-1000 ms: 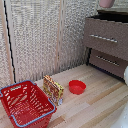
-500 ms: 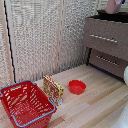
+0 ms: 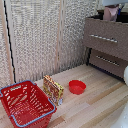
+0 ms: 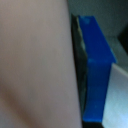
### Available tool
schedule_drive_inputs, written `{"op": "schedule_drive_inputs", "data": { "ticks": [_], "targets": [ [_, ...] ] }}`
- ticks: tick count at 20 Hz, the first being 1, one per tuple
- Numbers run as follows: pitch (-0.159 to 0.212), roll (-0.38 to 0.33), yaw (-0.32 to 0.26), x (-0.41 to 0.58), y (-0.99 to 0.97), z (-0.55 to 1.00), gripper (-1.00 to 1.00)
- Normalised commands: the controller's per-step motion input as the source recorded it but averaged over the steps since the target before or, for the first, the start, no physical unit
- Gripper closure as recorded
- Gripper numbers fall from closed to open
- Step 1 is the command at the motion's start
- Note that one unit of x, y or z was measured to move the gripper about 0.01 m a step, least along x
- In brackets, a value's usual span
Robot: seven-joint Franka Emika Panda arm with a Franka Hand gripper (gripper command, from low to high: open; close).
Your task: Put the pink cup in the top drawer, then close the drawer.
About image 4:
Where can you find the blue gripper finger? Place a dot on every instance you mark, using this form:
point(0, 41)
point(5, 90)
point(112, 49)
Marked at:
point(98, 66)

